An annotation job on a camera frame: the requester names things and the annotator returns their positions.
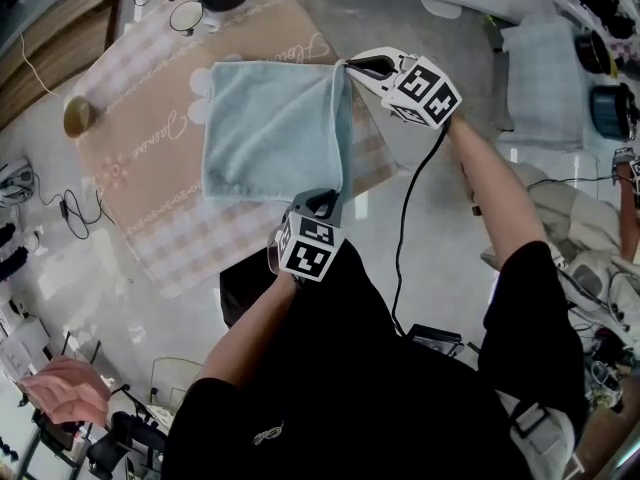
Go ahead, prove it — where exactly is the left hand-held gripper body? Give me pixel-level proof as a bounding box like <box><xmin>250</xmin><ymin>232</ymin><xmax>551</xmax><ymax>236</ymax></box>
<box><xmin>273</xmin><ymin>210</ymin><xmax>347</xmax><ymax>284</ymax></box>

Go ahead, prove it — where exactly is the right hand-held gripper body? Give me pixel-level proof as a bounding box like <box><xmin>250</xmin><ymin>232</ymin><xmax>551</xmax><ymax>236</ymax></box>
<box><xmin>382</xmin><ymin>47</ymin><xmax>462</xmax><ymax>130</ymax></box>

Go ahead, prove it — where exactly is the light blue towel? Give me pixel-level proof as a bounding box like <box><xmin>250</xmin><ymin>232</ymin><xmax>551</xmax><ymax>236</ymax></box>
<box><xmin>200</xmin><ymin>60</ymin><xmax>357</xmax><ymax>205</ymax></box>

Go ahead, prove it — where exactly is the person's left forearm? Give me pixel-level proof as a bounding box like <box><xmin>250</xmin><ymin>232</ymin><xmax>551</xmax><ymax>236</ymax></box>
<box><xmin>198</xmin><ymin>270</ymin><xmax>301</xmax><ymax>389</ymax></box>

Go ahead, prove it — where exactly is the person's right forearm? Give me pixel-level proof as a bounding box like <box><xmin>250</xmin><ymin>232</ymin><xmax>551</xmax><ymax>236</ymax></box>
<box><xmin>446</xmin><ymin>116</ymin><xmax>549</xmax><ymax>269</ymax></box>

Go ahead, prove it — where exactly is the pale folded cloth pile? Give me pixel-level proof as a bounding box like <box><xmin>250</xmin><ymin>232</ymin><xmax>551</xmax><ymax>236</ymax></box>
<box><xmin>498</xmin><ymin>17</ymin><xmax>587</xmax><ymax>152</ymax></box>

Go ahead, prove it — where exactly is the person's black shirt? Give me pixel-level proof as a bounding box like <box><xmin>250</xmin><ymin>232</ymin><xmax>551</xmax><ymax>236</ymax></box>
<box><xmin>162</xmin><ymin>240</ymin><xmax>589</xmax><ymax>480</ymax></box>

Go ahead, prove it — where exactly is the beige checkered floral tablecloth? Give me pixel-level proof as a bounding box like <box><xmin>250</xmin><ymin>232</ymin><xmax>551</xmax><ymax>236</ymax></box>
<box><xmin>63</xmin><ymin>0</ymin><xmax>412</xmax><ymax>300</ymax></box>

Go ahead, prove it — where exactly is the black power box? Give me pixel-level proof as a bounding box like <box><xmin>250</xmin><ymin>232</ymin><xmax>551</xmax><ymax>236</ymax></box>
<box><xmin>407</xmin><ymin>323</ymin><xmax>464</xmax><ymax>358</ymax></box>

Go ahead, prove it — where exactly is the white mug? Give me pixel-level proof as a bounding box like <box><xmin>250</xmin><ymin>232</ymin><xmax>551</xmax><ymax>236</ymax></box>
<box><xmin>168</xmin><ymin>0</ymin><xmax>222</xmax><ymax>38</ymax></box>

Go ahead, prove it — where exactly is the black cooking pot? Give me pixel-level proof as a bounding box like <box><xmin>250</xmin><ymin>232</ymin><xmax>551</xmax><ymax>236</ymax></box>
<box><xmin>573</xmin><ymin>30</ymin><xmax>615</xmax><ymax>75</ymax></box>

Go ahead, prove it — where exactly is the blue cooking pot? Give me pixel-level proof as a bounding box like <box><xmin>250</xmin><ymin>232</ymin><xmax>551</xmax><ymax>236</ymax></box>
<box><xmin>589</xmin><ymin>82</ymin><xmax>637</xmax><ymax>140</ymax></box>

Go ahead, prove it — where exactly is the brown bowl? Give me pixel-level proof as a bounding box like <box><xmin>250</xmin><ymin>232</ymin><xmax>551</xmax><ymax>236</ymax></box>
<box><xmin>62</xmin><ymin>95</ymin><xmax>98</xmax><ymax>140</ymax></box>

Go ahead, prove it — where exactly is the white and grey helmet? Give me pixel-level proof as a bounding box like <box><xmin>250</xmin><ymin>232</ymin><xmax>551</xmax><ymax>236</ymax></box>
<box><xmin>0</xmin><ymin>156</ymin><xmax>37</xmax><ymax>205</ymax></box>

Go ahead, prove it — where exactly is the wooden step platform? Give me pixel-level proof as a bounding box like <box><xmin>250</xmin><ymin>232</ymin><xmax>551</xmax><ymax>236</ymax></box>
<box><xmin>0</xmin><ymin>0</ymin><xmax>125</xmax><ymax>130</ymax></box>

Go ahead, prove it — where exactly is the grey waist bag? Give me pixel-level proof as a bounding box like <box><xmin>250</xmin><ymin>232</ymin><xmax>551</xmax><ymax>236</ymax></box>
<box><xmin>499</xmin><ymin>395</ymin><xmax>579</xmax><ymax>480</ymax></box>

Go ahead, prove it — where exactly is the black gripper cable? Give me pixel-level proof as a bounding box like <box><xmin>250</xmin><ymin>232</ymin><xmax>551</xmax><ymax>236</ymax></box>
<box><xmin>389</xmin><ymin>126</ymin><xmax>450</xmax><ymax>337</ymax></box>

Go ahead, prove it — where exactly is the black adapter cable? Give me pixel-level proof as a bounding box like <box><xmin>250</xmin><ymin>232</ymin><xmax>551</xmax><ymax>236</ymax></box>
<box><xmin>35</xmin><ymin>187</ymin><xmax>117</xmax><ymax>242</ymax></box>

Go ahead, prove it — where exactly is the white power cable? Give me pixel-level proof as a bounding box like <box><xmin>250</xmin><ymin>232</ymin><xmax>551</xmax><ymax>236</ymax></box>
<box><xmin>19</xmin><ymin>32</ymin><xmax>67</xmax><ymax>103</ymax></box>

